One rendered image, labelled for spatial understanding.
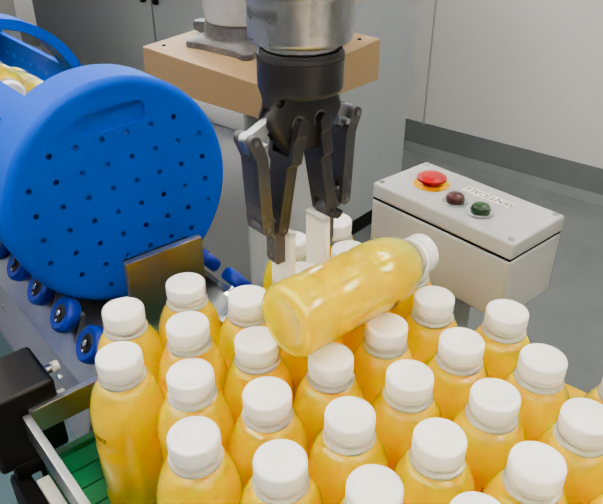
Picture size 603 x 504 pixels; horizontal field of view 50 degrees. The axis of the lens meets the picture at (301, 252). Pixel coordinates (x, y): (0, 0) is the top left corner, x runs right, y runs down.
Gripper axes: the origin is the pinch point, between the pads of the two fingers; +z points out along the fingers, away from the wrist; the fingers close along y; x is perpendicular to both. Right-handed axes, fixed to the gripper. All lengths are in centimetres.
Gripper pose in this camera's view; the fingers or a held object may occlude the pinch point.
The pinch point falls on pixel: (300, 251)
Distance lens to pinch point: 64.9
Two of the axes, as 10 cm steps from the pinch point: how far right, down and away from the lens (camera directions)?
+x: 6.5, 3.9, -6.5
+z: 0.0, 8.6, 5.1
